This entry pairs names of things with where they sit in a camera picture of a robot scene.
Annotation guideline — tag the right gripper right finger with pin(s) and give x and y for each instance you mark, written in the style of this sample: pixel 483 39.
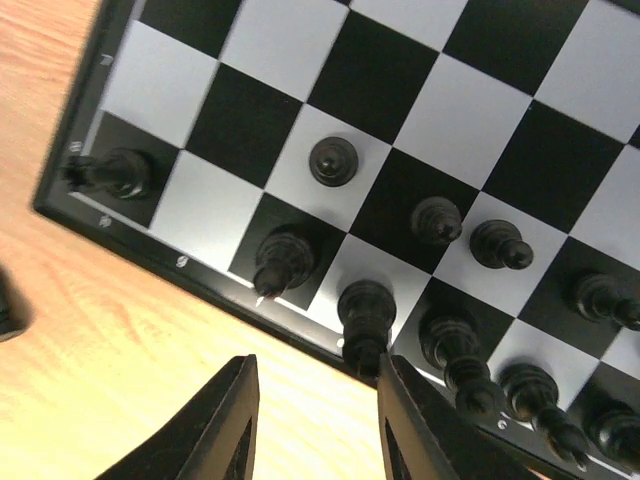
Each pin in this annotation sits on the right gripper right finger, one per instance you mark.
pixel 423 436

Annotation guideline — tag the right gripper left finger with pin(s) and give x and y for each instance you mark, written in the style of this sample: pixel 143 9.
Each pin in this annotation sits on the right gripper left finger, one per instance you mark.
pixel 213 436

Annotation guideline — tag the black piece lowest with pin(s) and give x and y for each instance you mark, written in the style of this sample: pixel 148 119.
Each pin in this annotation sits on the black piece lowest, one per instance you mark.
pixel 284 260

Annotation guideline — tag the black pawn low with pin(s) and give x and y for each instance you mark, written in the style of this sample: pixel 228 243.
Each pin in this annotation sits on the black pawn low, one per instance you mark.
pixel 333 161
pixel 498 244

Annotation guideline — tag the black pawn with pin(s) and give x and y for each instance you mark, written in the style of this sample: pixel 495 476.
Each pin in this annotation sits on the black pawn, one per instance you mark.
pixel 436 221
pixel 16 310

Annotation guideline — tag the black piece tall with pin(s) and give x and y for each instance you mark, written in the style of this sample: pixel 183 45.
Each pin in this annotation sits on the black piece tall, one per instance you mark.
pixel 599 297

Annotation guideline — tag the black and silver chessboard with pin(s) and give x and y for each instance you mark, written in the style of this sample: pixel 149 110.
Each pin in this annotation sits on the black and silver chessboard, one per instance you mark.
pixel 524 111

